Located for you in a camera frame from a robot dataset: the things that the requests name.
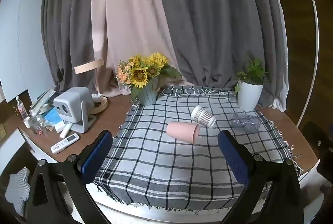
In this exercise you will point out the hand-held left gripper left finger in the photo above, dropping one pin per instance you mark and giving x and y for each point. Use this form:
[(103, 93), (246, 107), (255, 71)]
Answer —
[(95, 156)]

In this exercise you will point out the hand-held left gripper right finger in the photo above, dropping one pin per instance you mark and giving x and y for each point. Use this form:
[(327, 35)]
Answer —
[(232, 155)]

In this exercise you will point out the pink cup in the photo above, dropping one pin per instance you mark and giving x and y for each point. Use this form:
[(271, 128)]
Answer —
[(182, 131)]

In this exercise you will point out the clear plastic cup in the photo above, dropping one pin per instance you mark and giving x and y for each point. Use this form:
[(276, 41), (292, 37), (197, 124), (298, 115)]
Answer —
[(245, 123)]

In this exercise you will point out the white patterned paper cup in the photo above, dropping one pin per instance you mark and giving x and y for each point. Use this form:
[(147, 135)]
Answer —
[(203, 116)]

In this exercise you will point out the white remote control with buttons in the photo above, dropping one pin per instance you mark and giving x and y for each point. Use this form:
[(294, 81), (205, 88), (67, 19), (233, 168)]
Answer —
[(65, 143)]

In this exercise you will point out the slim white remote control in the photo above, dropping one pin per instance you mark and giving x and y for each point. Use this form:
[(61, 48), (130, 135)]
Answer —
[(66, 129)]

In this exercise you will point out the checkered tablecloth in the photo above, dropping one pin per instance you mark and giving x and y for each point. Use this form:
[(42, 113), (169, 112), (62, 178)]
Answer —
[(192, 153)]

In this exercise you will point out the white projector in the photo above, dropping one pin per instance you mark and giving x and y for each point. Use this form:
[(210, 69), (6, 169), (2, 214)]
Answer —
[(72, 106)]

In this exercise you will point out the blue packet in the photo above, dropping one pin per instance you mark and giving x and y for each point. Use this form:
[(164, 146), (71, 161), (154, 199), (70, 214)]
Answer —
[(53, 115)]

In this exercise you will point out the small clear jar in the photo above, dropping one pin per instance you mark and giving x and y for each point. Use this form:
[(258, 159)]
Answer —
[(34, 123)]

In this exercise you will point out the green plant in white pot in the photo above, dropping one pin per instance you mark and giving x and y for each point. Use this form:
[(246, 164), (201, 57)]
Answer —
[(249, 86)]

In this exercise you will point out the wooden desk lamp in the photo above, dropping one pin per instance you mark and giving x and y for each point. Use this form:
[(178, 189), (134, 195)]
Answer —
[(95, 83)]

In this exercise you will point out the grey striped cloth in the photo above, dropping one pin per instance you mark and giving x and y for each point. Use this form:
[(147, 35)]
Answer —
[(18, 187)]

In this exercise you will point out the plastic water bottle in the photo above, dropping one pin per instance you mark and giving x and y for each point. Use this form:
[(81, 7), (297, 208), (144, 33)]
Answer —
[(21, 108)]

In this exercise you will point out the sunflower bouquet in blue pot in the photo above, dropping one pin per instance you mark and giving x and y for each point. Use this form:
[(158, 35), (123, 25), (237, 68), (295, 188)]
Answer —
[(144, 78)]

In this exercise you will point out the pink curtain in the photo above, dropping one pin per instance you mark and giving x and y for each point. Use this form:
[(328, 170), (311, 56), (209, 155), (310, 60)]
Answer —
[(122, 26)]

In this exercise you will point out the grey curtain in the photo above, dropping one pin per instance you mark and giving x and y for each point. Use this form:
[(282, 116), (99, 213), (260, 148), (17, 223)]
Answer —
[(203, 20)]

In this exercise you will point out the white cabinet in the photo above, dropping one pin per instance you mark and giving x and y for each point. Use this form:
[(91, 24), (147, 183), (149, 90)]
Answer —
[(18, 39)]

